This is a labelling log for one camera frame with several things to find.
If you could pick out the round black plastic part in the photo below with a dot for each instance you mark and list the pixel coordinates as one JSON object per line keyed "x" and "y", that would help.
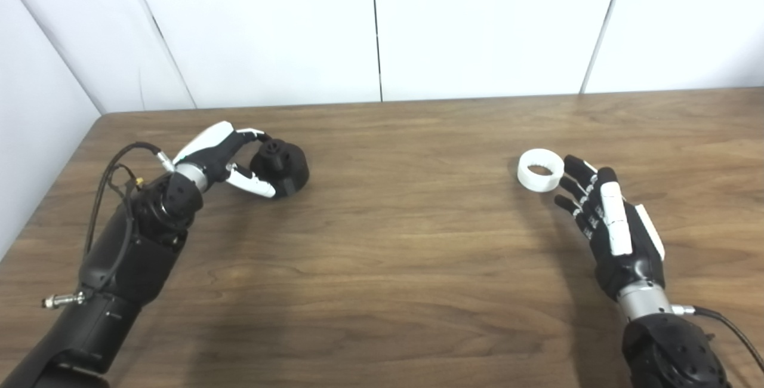
{"x": 289, "y": 167}

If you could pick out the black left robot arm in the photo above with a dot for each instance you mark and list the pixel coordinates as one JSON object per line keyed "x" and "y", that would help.
{"x": 131, "y": 262}

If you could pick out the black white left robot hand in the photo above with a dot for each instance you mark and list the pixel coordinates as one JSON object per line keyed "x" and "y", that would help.
{"x": 212, "y": 155}

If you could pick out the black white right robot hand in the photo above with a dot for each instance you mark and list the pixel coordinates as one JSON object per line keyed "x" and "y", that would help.
{"x": 632, "y": 271}

